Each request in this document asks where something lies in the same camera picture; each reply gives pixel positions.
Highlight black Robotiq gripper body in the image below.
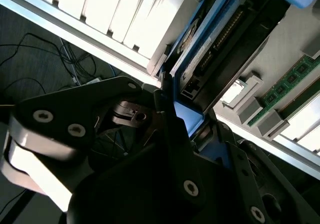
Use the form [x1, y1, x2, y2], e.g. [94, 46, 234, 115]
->
[66, 144, 252, 224]

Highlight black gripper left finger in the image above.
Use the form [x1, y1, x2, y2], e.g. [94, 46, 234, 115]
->
[0, 75, 207, 212]

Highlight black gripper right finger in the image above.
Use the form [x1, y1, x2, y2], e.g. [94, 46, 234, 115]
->
[211, 121, 311, 224]

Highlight hard disk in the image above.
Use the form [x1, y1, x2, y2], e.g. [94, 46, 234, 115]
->
[154, 0, 317, 171]

